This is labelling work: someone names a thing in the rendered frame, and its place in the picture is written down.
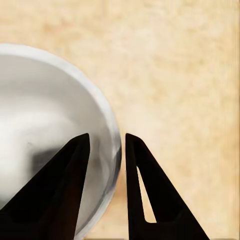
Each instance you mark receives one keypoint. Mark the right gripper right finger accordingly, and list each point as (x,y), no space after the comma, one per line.
(174,219)

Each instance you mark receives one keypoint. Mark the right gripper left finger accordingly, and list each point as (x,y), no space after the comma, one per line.
(47,207)

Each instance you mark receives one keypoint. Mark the coffee cup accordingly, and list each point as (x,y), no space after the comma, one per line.
(44,102)

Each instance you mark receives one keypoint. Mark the countertop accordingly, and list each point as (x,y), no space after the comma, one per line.
(170,70)

